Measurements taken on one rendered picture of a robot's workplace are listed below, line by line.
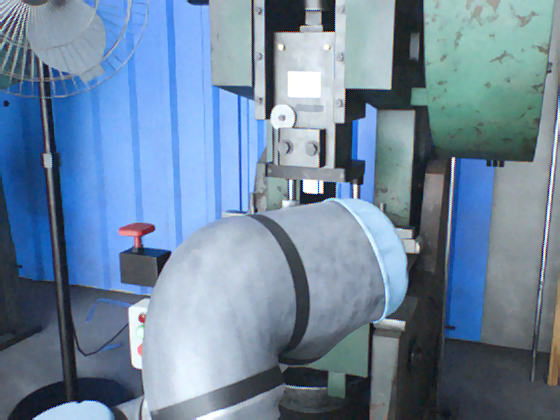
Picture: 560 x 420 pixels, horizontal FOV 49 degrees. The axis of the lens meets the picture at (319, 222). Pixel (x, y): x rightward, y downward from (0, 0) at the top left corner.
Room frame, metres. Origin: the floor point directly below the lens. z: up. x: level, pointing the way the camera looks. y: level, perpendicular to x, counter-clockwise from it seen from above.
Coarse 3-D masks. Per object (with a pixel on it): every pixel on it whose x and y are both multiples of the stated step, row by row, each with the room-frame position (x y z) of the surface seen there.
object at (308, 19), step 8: (296, 0) 1.37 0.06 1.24; (304, 0) 1.35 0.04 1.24; (312, 0) 1.34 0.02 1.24; (320, 0) 1.34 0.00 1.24; (328, 0) 1.34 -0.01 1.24; (296, 8) 1.37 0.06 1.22; (304, 8) 1.35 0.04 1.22; (312, 8) 1.35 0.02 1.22; (320, 8) 1.34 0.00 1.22; (328, 8) 1.35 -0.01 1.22; (304, 16) 1.39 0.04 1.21; (312, 16) 1.37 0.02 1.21; (320, 16) 1.36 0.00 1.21; (328, 16) 1.37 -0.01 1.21; (304, 24) 1.40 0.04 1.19; (312, 24) 1.37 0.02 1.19; (320, 24) 1.36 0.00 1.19; (328, 24) 1.38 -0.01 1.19
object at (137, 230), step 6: (120, 228) 1.26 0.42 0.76; (126, 228) 1.25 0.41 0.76; (132, 228) 1.26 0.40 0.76; (138, 228) 1.25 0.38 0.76; (144, 228) 1.26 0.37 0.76; (150, 228) 1.27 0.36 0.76; (120, 234) 1.25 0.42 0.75; (126, 234) 1.24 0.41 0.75; (132, 234) 1.24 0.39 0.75; (138, 234) 1.24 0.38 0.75; (144, 234) 1.25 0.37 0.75; (138, 240) 1.27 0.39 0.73
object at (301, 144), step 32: (320, 32) 1.30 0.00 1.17; (288, 64) 1.32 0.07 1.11; (320, 64) 1.30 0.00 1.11; (288, 96) 1.32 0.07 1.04; (320, 96) 1.30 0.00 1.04; (288, 128) 1.30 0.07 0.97; (320, 128) 1.29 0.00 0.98; (352, 128) 1.40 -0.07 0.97; (288, 160) 1.29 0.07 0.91; (320, 160) 1.27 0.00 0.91
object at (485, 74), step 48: (432, 0) 0.93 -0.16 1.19; (480, 0) 0.91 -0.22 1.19; (528, 0) 0.89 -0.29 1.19; (432, 48) 0.96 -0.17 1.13; (480, 48) 0.94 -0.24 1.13; (528, 48) 0.92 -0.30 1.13; (432, 96) 1.01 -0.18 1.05; (480, 96) 0.99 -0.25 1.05; (528, 96) 0.96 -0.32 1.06; (480, 144) 1.10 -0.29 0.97; (528, 144) 1.06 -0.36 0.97
